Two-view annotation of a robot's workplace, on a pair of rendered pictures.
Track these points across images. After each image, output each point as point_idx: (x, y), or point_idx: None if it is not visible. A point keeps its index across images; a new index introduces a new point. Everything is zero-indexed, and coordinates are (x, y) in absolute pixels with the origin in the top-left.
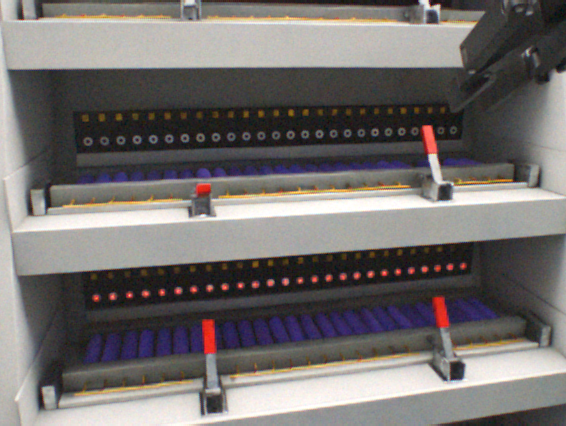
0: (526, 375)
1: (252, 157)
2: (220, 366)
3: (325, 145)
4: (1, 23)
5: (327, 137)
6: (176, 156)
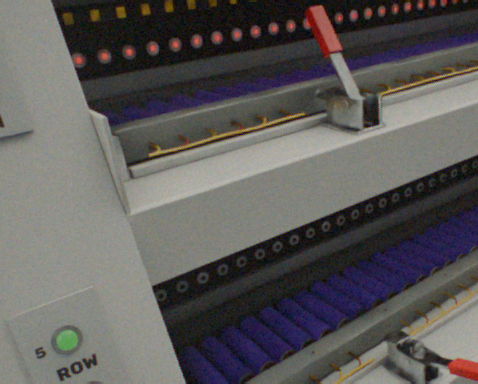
0: None
1: (350, 243)
2: None
3: (415, 203)
4: (129, 218)
5: (414, 193)
6: (272, 273)
